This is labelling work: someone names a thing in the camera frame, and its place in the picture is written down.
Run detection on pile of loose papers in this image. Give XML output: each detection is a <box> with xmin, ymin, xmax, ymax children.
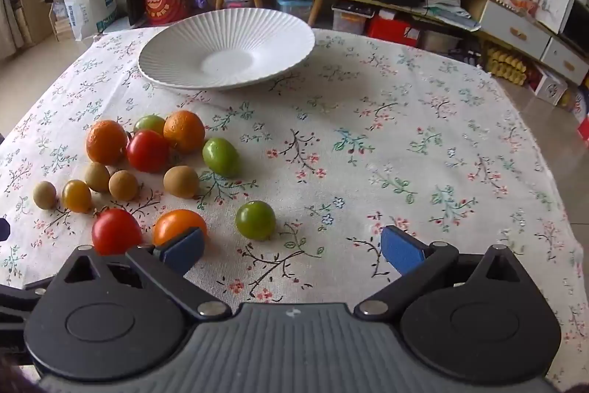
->
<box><xmin>423</xmin><ymin>0</ymin><xmax>482</xmax><ymax>30</ymax></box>

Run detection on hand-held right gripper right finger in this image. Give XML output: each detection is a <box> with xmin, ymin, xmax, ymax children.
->
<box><xmin>353</xmin><ymin>225</ymin><xmax>529</xmax><ymax>321</ymax></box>

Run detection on white bench drawer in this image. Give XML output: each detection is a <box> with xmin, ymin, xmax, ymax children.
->
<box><xmin>542</xmin><ymin>38</ymin><xmax>589</xmax><ymax>86</ymax></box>
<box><xmin>480</xmin><ymin>0</ymin><xmax>551</xmax><ymax>60</ymax></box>

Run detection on low wooden bench cabinet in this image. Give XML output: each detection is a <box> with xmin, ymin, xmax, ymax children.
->
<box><xmin>373</xmin><ymin>0</ymin><xmax>589</xmax><ymax>87</ymax></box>

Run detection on white paper bag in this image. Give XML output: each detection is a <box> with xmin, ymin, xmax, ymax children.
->
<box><xmin>61</xmin><ymin>0</ymin><xmax>119</xmax><ymax>42</ymax></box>

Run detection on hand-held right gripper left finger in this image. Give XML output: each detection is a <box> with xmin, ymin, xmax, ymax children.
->
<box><xmin>60</xmin><ymin>226</ymin><xmax>232</xmax><ymax>322</ymax></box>

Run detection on white ribbed plate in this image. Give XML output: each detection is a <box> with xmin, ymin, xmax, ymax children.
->
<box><xmin>138</xmin><ymin>8</ymin><xmax>316</xmax><ymax>91</ymax></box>

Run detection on light green plum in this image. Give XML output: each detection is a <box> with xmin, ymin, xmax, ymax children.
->
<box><xmin>202</xmin><ymin>138</ymin><xmax>241</xmax><ymax>178</ymax></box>

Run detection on yellow egg cartons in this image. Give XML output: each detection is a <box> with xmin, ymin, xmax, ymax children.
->
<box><xmin>485</xmin><ymin>44</ymin><xmax>531</xmax><ymax>86</ymax></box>

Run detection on white boxes stack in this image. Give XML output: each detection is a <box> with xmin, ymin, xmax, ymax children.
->
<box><xmin>529</xmin><ymin>0</ymin><xmax>576</xmax><ymax>35</ymax></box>

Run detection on yellow cherry tomato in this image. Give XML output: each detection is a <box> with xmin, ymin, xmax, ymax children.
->
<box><xmin>62</xmin><ymin>180</ymin><xmax>92</xmax><ymax>213</ymax></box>

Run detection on red cardboard box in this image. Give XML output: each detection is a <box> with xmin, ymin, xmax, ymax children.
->
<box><xmin>367</xmin><ymin>14</ymin><xmax>422</xmax><ymax>48</ymax></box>

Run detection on small brown kiwi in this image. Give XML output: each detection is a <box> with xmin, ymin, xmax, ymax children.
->
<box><xmin>84</xmin><ymin>162</ymin><xmax>111</xmax><ymax>193</ymax></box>
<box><xmin>163</xmin><ymin>165</ymin><xmax>200</xmax><ymax>199</ymax></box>

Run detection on round tan longan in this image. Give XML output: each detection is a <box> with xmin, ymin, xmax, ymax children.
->
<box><xmin>33</xmin><ymin>180</ymin><xmax>57</xmax><ymax>210</ymax></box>
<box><xmin>109</xmin><ymin>170</ymin><xmax>139</xmax><ymax>201</ymax></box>

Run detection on orange green cherry tomato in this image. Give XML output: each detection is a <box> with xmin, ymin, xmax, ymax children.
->
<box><xmin>133</xmin><ymin>115</ymin><xmax>166</xmax><ymax>136</ymax></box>

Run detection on orange glass jar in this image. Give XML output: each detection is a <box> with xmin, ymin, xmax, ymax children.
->
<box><xmin>508</xmin><ymin>0</ymin><xmax>540</xmax><ymax>17</ymax></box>

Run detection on red tomato with stem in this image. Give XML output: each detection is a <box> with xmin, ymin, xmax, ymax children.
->
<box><xmin>91</xmin><ymin>209</ymin><xmax>143</xmax><ymax>256</ymax></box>

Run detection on dark green cherry tomato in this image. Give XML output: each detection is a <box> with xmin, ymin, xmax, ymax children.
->
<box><xmin>236</xmin><ymin>200</ymin><xmax>276</xmax><ymax>241</ymax></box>

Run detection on white cube box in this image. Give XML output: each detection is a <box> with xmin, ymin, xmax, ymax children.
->
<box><xmin>533</xmin><ymin>68</ymin><xmax>569</xmax><ymax>107</ymax></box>

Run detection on floral tablecloth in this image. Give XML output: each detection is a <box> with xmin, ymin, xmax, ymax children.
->
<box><xmin>0</xmin><ymin>27</ymin><xmax>583</xmax><ymax>385</ymax></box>

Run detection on orange mandarin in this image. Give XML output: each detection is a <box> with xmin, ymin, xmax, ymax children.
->
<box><xmin>86</xmin><ymin>120</ymin><xmax>128</xmax><ymax>166</ymax></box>
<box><xmin>163</xmin><ymin>110</ymin><xmax>206</xmax><ymax>152</ymax></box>

